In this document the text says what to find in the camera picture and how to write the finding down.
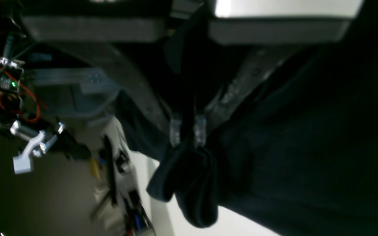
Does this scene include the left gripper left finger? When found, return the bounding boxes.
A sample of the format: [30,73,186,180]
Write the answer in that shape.
[22,16,170,139]

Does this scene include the blue and black tools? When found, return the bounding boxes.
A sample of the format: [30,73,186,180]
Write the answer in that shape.
[90,135,156,236]

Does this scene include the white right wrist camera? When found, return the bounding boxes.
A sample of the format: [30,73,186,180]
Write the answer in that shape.
[12,149,33,174]

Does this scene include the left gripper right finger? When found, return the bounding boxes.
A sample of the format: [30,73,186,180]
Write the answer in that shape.
[194,18,352,146]

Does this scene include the black T-shirt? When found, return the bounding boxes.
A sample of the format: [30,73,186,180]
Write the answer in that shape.
[115,0,378,236]

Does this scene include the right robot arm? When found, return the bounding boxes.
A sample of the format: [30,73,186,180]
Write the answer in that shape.
[0,29,68,157]

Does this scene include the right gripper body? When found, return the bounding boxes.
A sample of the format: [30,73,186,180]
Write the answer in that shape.
[10,120,66,157]

